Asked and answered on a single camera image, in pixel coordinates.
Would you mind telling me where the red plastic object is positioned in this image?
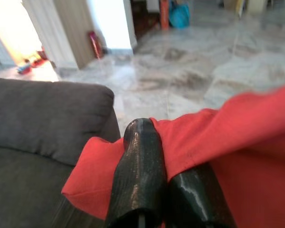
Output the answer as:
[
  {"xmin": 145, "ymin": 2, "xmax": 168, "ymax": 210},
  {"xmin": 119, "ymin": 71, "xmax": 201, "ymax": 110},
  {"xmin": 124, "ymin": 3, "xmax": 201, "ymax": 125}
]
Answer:
[{"xmin": 87, "ymin": 30, "xmax": 103, "ymax": 60}]

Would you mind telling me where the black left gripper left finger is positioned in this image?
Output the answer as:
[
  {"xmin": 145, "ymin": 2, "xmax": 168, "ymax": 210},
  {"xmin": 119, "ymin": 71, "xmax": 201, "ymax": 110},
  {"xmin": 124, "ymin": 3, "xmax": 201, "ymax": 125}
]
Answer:
[{"xmin": 104, "ymin": 118, "xmax": 168, "ymax": 228}]

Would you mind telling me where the beige wooden partition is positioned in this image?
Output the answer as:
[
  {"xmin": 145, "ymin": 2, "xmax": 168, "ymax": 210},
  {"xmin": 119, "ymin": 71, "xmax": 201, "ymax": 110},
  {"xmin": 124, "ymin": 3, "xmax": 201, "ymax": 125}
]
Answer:
[{"xmin": 22, "ymin": 0, "xmax": 97, "ymax": 71}]

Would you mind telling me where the tall orange box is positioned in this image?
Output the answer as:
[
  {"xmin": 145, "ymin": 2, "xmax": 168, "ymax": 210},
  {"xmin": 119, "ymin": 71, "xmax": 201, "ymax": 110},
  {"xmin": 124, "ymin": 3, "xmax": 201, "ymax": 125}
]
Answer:
[{"xmin": 159, "ymin": 0, "xmax": 170, "ymax": 31}]

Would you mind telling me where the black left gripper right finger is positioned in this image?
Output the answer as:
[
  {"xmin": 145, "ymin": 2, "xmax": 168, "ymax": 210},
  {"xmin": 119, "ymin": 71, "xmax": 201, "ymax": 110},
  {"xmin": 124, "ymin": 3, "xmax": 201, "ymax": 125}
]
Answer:
[{"xmin": 166, "ymin": 164, "xmax": 237, "ymax": 228}]

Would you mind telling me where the red pillow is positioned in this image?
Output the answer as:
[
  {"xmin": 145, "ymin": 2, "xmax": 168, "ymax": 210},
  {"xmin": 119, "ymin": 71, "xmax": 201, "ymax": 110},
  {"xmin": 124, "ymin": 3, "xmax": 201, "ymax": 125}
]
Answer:
[{"xmin": 61, "ymin": 80, "xmax": 285, "ymax": 228}]

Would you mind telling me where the blue bag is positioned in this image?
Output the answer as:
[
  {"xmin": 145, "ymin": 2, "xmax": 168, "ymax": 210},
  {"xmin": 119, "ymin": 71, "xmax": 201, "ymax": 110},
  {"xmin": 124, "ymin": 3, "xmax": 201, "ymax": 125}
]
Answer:
[{"xmin": 169, "ymin": 0, "xmax": 190, "ymax": 29}]

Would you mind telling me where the dark fabric sofa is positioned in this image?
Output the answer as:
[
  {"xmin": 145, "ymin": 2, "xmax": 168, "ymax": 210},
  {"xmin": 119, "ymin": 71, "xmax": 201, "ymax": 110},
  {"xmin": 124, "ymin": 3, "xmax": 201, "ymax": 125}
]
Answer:
[{"xmin": 0, "ymin": 77, "xmax": 122, "ymax": 228}]

